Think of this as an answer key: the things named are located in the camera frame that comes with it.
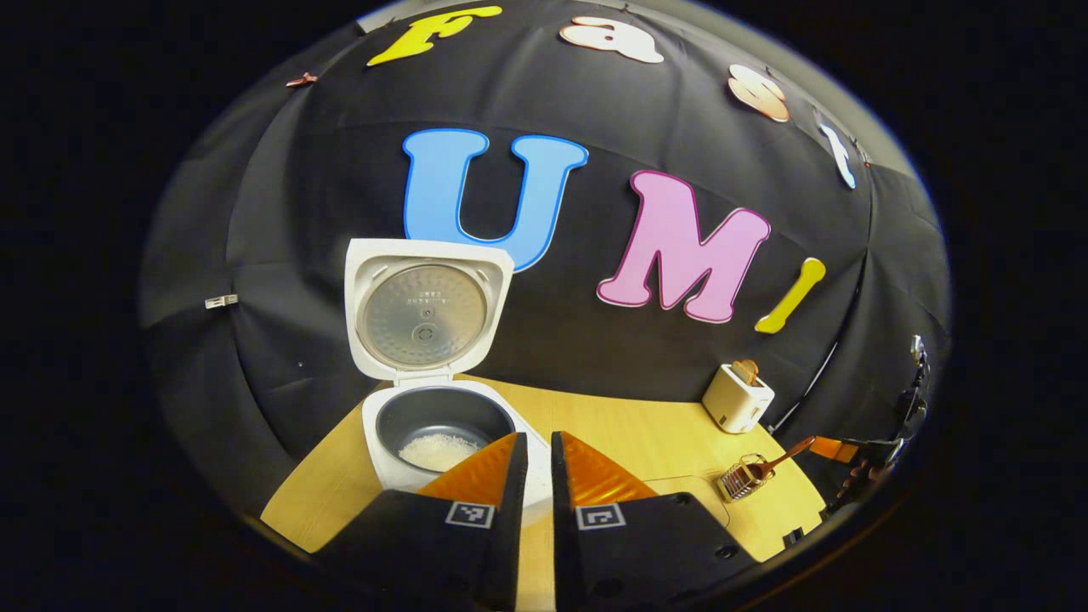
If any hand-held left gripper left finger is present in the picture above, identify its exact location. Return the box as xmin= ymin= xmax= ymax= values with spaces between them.
xmin=319 ymin=432 xmax=530 ymax=612

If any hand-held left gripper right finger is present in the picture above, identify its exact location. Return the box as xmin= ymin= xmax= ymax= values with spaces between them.
xmin=551 ymin=432 xmax=757 ymax=611

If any brown wooden spoon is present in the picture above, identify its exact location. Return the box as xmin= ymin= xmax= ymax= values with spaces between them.
xmin=738 ymin=436 xmax=817 ymax=487

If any white rice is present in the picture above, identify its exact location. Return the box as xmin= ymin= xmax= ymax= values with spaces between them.
xmin=399 ymin=433 xmax=481 ymax=473

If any metal wire chopstick holder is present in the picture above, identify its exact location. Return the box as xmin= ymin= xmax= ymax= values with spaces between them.
xmin=719 ymin=453 xmax=774 ymax=502

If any white rice cooker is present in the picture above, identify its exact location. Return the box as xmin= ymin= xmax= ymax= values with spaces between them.
xmin=344 ymin=238 xmax=553 ymax=524

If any white toaster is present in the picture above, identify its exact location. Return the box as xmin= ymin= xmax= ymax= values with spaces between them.
xmin=702 ymin=361 xmax=776 ymax=434

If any black backdrop cloth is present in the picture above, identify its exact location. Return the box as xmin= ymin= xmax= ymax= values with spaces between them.
xmin=140 ymin=0 xmax=951 ymax=519

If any toaster power cable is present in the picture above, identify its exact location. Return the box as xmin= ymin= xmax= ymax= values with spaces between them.
xmin=769 ymin=340 xmax=838 ymax=434

